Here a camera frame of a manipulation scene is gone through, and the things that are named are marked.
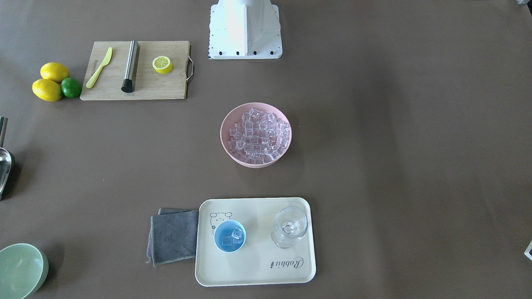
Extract cream serving tray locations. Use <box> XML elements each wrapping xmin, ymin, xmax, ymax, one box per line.
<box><xmin>195</xmin><ymin>197</ymin><xmax>317</xmax><ymax>287</ymax></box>

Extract whole lemon far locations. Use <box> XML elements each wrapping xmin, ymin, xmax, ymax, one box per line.
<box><xmin>40</xmin><ymin>62</ymin><xmax>70</xmax><ymax>83</ymax></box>

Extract clear wine glass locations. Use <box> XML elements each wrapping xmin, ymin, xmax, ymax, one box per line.
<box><xmin>271</xmin><ymin>206</ymin><xmax>308</xmax><ymax>249</ymax></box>

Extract white camera stand base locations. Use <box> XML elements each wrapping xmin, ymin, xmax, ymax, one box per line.
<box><xmin>208</xmin><ymin>0</ymin><xmax>283</xmax><ymax>59</ymax></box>

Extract half lemon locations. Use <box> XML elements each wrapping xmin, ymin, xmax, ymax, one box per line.
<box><xmin>152</xmin><ymin>56</ymin><xmax>173</xmax><ymax>74</ymax></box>

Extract yellow plastic knife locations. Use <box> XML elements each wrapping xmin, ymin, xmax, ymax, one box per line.
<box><xmin>86</xmin><ymin>47</ymin><xmax>113</xmax><ymax>88</ymax></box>

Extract ice cubes in cup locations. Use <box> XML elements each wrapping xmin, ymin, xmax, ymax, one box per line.
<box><xmin>220</xmin><ymin>227</ymin><xmax>245</xmax><ymax>252</ymax></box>

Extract pink bowl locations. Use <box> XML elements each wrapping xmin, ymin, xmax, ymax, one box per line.
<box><xmin>220</xmin><ymin>102</ymin><xmax>293</xmax><ymax>169</ymax></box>

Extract metal ice scoop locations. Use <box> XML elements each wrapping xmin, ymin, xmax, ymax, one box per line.
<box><xmin>0</xmin><ymin>117</ymin><xmax>13</xmax><ymax>199</ymax></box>

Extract steel muddler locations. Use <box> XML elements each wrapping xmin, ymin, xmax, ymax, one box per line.
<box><xmin>121</xmin><ymin>40</ymin><xmax>140</xmax><ymax>93</ymax></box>

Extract grey folded cloth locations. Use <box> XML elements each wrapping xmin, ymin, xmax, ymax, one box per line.
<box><xmin>146</xmin><ymin>208</ymin><xmax>199</xmax><ymax>267</ymax></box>

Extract whole lemon near board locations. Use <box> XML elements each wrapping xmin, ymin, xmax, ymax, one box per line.
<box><xmin>32</xmin><ymin>79</ymin><xmax>63</xmax><ymax>102</ymax></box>

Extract green bowl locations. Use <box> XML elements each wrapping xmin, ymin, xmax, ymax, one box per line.
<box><xmin>0</xmin><ymin>243</ymin><xmax>48</xmax><ymax>299</ymax></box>

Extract blue cup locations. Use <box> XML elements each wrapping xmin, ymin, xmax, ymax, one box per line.
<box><xmin>214</xmin><ymin>220</ymin><xmax>246</xmax><ymax>253</ymax></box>

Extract green lime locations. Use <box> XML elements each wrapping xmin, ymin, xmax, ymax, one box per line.
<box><xmin>60</xmin><ymin>77</ymin><xmax>82</xmax><ymax>98</ymax></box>

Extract pile of ice cubes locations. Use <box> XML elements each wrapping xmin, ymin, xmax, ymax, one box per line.
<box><xmin>227</xmin><ymin>107</ymin><xmax>291</xmax><ymax>164</ymax></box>

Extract bamboo cutting board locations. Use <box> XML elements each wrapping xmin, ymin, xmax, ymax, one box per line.
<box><xmin>80</xmin><ymin>40</ymin><xmax>193</xmax><ymax>101</ymax></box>

